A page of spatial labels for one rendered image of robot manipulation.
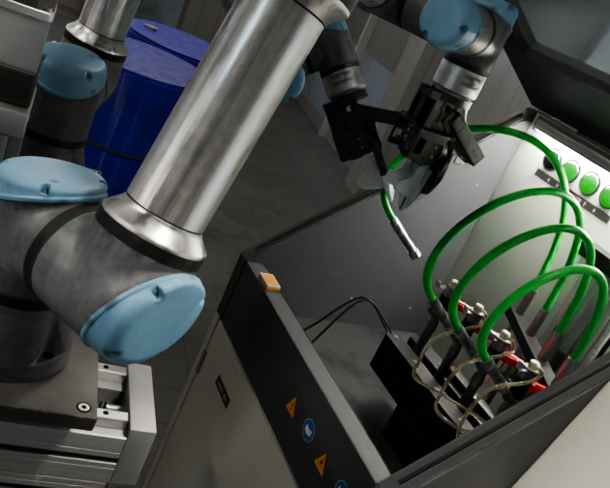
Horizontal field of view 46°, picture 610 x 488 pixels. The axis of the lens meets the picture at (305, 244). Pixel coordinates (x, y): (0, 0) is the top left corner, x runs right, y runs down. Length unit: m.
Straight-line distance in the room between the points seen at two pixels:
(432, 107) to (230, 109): 0.54
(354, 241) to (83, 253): 0.98
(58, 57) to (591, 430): 1.00
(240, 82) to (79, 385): 0.41
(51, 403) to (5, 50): 0.44
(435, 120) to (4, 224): 0.68
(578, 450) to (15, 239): 0.82
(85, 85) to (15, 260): 0.52
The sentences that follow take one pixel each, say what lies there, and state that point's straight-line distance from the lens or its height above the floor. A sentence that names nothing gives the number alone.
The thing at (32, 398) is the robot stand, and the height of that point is 1.04.
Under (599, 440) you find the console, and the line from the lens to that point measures 1.14.
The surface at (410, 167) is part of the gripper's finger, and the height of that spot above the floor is 1.32.
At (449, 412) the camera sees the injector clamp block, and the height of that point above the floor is 0.98.
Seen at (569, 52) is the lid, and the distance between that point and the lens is 1.47.
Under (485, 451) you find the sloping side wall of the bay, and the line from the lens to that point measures 1.10.
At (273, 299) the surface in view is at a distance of 1.41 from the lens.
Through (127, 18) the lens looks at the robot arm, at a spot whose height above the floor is 1.34.
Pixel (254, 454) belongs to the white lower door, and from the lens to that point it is 1.41.
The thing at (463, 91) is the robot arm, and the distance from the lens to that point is 1.15.
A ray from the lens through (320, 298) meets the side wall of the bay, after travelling 1.65.
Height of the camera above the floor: 1.58
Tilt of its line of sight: 21 degrees down
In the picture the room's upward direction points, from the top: 25 degrees clockwise
